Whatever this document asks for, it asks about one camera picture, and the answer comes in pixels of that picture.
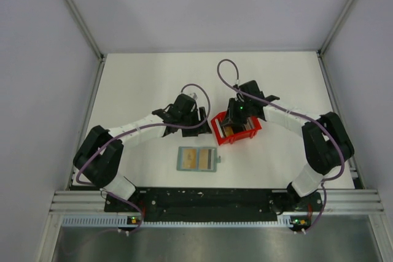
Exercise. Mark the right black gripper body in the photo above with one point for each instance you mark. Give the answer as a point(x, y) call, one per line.
point(239, 110)

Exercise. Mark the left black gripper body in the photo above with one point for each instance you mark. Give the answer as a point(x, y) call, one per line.
point(190, 119)

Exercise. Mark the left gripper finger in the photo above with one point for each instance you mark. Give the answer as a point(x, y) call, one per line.
point(202, 115)
point(205, 129)

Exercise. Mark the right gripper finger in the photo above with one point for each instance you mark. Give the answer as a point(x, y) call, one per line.
point(226, 121)
point(243, 127)

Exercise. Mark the red plastic bin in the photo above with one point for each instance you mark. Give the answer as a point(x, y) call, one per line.
point(220, 137)

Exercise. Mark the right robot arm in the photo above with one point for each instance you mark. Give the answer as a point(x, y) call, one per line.
point(326, 142)

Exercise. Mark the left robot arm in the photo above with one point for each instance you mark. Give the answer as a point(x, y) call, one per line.
point(98, 158)

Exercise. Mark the stack of credit cards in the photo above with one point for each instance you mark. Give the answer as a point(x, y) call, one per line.
point(231, 130)

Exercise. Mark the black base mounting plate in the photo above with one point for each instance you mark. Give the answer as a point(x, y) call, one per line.
point(163, 204)

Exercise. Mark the grey slotted cable duct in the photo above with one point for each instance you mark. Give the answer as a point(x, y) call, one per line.
point(130, 222)

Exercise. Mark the left aluminium frame post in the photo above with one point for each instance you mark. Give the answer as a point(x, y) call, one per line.
point(83, 28)

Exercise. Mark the aluminium frame post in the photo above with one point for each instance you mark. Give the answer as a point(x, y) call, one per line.
point(83, 28)
point(336, 28)

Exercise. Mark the aluminium front rail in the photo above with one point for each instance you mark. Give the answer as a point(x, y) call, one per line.
point(339, 202)

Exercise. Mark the right aluminium frame post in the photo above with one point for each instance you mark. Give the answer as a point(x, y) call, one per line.
point(336, 28)

